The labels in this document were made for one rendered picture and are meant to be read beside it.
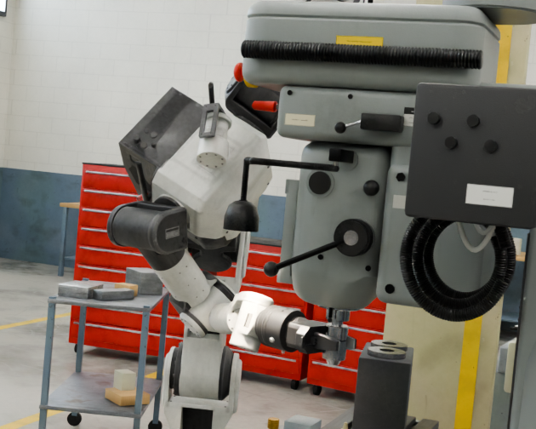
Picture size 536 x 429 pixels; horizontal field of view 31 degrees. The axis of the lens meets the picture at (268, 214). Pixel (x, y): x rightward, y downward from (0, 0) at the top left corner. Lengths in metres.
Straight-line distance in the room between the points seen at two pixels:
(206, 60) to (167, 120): 9.81
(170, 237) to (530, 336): 0.84
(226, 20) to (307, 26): 10.21
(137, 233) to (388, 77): 0.69
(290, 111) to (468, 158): 0.47
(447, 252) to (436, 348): 1.94
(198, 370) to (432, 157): 1.22
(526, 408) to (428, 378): 2.01
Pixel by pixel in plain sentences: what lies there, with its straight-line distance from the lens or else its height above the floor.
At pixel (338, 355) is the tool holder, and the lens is 1.97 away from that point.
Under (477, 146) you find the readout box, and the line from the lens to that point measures 1.52.
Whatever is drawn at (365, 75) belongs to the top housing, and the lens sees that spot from 1.82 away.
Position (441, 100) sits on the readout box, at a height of 1.70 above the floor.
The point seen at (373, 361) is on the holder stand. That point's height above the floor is 1.15.
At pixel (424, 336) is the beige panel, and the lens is 3.71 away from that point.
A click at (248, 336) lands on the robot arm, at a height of 1.21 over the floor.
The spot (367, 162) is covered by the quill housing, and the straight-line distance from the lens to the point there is 1.84.
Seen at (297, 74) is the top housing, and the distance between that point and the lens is 1.87.
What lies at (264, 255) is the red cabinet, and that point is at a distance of 6.97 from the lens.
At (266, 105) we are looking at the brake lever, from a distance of 2.12.
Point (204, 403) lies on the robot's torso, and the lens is 2.65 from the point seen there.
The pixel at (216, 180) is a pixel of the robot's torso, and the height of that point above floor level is 1.53.
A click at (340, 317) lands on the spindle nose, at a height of 1.29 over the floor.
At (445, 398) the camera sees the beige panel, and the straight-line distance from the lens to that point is 3.74.
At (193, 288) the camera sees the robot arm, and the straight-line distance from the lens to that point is 2.29.
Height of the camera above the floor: 1.58
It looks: 3 degrees down
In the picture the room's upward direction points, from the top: 5 degrees clockwise
